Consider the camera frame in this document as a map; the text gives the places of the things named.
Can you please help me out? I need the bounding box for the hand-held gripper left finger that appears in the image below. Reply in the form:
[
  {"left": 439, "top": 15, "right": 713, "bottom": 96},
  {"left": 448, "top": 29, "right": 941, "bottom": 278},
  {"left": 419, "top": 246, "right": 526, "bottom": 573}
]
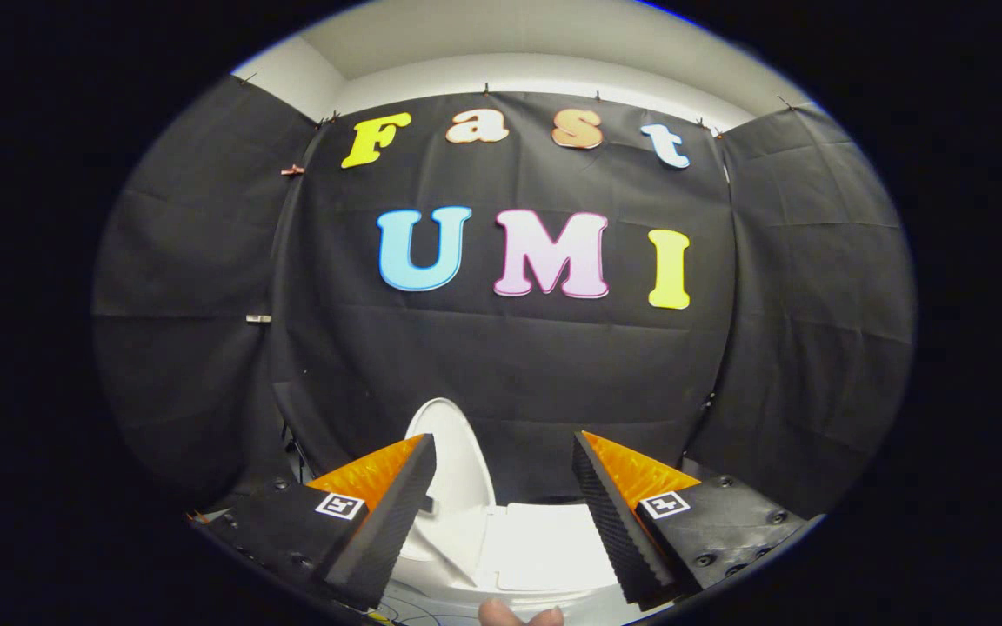
[{"left": 188, "top": 433, "right": 438, "bottom": 612}]

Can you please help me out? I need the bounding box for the white toilet seat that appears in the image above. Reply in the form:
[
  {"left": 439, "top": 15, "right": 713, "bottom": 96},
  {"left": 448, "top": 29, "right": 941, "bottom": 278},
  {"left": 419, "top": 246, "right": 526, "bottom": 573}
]
[{"left": 477, "top": 503, "right": 628, "bottom": 594}]

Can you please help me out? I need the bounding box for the white toilet lid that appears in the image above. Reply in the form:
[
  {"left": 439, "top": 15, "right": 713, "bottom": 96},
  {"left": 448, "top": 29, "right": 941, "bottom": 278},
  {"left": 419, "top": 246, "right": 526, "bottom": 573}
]
[{"left": 404, "top": 397, "right": 498, "bottom": 523}]

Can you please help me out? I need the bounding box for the black backdrop cloth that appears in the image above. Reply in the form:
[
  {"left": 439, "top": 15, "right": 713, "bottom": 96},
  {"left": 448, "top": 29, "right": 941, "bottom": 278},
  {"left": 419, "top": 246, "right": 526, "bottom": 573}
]
[{"left": 90, "top": 74, "right": 918, "bottom": 523}]

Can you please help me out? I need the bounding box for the thin dark cable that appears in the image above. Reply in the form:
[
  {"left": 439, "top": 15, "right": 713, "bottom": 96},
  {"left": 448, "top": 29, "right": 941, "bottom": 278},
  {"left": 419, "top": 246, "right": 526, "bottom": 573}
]
[{"left": 379, "top": 596, "right": 478, "bottom": 626}]

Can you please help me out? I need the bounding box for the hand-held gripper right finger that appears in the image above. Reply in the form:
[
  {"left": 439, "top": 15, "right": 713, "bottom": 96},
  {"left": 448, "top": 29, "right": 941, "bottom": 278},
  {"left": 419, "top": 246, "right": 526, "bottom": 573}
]
[{"left": 571, "top": 430, "right": 808, "bottom": 609}]

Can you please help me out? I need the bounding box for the white toilet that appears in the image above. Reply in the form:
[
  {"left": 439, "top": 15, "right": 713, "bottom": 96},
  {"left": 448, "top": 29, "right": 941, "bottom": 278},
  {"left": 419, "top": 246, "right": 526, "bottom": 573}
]
[{"left": 379, "top": 491, "right": 641, "bottom": 623}]

